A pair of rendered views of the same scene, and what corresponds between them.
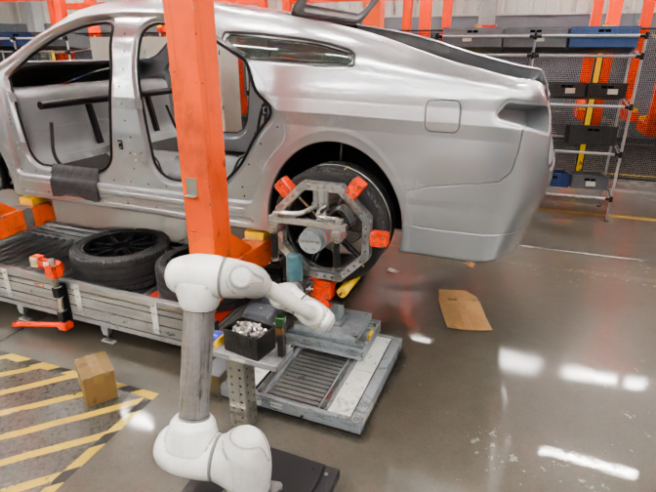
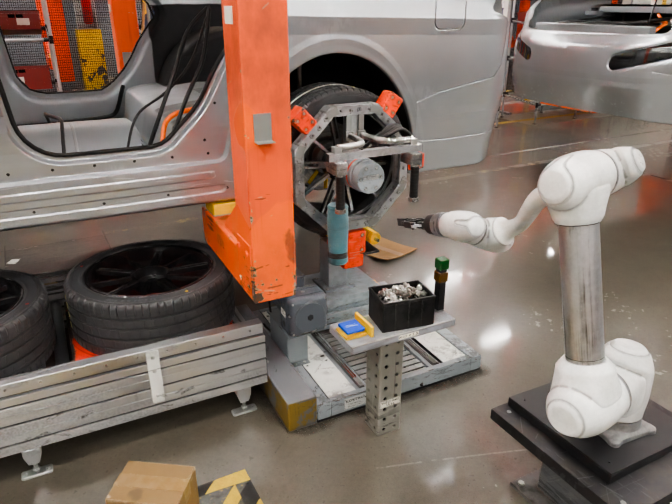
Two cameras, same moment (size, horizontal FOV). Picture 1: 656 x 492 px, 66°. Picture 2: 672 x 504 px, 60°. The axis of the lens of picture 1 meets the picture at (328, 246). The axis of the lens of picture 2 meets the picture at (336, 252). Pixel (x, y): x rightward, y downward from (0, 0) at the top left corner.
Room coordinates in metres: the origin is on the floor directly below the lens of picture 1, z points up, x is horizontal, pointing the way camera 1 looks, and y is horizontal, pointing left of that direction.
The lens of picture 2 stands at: (0.98, 1.90, 1.51)
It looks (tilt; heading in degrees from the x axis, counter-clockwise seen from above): 23 degrees down; 311
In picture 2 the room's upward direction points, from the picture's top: straight up
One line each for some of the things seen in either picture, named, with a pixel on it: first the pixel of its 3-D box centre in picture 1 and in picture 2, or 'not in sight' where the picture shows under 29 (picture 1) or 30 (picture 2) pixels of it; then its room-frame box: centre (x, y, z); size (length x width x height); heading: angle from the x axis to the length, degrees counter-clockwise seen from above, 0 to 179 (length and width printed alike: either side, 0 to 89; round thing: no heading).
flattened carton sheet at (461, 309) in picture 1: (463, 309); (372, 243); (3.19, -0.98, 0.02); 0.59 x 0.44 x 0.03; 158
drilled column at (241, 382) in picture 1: (242, 388); (383, 379); (2.05, 0.42, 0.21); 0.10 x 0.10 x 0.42; 68
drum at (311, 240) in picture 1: (317, 235); (358, 172); (2.48, 0.05, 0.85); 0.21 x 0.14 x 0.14; 158
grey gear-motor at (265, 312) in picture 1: (273, 319); (291, 309); (2.63, 0.33, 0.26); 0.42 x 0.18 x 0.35; 158
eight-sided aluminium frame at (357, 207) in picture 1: (322, 231); (350, 168); (2.55, 0.03, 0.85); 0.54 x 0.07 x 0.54; 68
